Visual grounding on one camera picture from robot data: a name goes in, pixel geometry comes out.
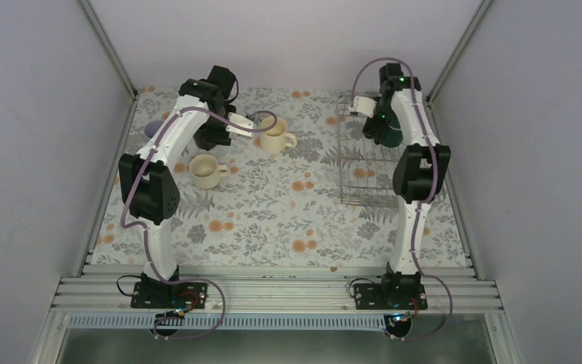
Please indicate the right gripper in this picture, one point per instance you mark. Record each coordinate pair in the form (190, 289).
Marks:
(372, 127)

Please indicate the aluminium front rail frame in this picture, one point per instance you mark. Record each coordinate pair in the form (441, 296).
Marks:
(269, 297)

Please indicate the beige white mug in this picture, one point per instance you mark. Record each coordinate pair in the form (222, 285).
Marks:
(207, 172)

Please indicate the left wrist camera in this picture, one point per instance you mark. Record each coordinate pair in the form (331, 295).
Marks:
(240, 125)

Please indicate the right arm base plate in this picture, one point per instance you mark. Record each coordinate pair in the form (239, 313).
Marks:
(369, 296)

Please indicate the lilac plastic cup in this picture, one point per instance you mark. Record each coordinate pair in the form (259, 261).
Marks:
(152, 128)

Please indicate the metal wire dish rack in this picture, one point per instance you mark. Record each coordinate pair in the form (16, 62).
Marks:
(365, 168)

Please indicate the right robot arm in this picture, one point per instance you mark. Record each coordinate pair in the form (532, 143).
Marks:
(397, 116)

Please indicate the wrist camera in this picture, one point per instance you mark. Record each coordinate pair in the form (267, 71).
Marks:
(240, 125)
(362, 105)

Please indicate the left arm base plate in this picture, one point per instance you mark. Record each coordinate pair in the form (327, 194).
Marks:
(191, 295)

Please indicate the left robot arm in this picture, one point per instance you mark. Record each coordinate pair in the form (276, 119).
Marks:
(149, 191)

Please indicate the cream ribbed mug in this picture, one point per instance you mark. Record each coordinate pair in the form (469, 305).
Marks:
(278, 137)

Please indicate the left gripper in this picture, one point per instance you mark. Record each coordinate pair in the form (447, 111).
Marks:
(212, 136)

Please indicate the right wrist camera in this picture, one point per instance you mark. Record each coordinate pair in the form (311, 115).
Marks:
(362, 105)

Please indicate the dark green mug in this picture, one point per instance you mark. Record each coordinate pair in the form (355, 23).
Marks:
(392, 132)

